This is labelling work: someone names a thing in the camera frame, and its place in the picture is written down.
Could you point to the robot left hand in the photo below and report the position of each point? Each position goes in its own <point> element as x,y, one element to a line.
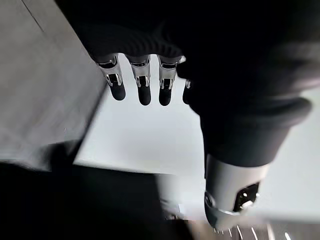
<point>225,75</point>

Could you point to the white bed sheet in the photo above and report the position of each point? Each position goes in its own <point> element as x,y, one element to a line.
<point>140,140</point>

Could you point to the robot dark body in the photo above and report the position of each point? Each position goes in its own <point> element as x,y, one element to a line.
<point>75,200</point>

